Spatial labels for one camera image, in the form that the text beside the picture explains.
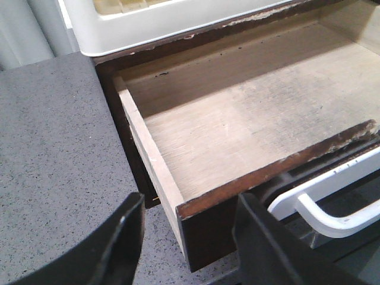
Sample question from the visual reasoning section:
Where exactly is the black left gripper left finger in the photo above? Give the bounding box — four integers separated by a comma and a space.
16, 192, 144, 284

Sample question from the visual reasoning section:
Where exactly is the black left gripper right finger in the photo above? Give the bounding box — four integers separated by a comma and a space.
233, 193, 363, 284

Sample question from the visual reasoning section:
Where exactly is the wooden drawer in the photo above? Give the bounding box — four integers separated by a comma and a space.
113, 1, 379, 271

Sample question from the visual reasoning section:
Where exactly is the dark wooden drawer cabinet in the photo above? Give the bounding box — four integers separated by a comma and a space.
93, 1, 325, 208

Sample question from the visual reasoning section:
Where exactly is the black glass oven door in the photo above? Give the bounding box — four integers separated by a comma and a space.
207, 175, 380, 285

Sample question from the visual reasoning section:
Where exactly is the white plastic tray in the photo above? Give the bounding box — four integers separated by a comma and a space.
64, 1, 288, 57

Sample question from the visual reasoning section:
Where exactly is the grey white curtain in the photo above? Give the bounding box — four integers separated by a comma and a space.
1, 1, 79, 71

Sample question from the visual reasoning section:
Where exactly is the white appliance handle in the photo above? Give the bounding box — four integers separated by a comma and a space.
268, 146, 379, 238

